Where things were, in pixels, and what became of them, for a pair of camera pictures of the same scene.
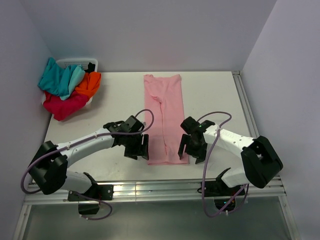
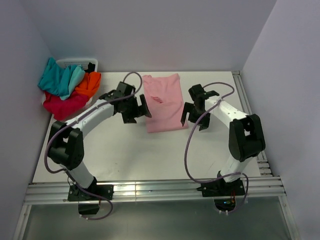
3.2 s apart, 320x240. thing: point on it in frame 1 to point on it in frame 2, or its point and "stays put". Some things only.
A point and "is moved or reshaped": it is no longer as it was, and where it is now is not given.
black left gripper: (140, 149) to (137, 111)
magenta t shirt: (61, 108) stays put
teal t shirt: (61, 81) stays put
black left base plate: (103, 192) stays put
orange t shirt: (89, 83) stays put
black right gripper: (200, 154) to (187, 109)
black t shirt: (91, 67) stays put
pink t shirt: (163, 97) is moved or reshaped
